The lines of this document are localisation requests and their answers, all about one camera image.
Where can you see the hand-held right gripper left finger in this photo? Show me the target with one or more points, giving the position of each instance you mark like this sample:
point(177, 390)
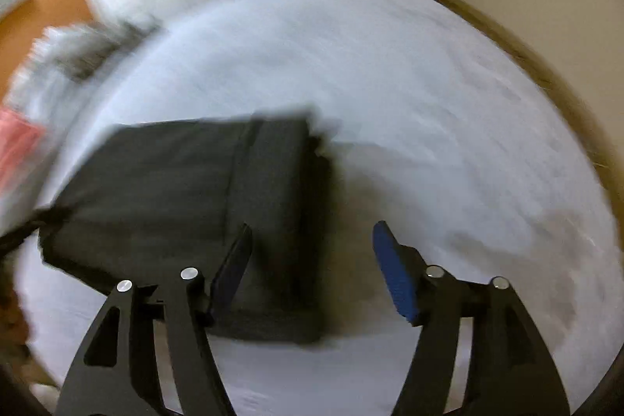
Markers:
point(233, 272)

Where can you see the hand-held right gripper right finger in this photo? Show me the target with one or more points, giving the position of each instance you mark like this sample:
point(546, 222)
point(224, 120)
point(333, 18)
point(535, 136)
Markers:
point(394, 274)

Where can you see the dark grey pants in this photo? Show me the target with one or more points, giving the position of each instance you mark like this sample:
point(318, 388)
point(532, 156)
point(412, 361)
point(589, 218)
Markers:
point(170, 182)

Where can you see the grey butterfly print blanket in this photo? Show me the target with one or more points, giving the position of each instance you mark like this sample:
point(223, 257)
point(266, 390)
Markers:
point(414, 114)

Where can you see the red cloth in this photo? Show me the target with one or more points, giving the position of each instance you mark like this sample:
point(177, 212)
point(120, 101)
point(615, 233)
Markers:
point(17, 148)

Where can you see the grey knitted cloth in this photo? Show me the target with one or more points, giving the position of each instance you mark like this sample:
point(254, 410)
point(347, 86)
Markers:
point(83, 50)

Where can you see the wooden bed frame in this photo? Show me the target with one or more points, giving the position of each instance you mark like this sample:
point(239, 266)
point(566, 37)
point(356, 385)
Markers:
point(551, 89)

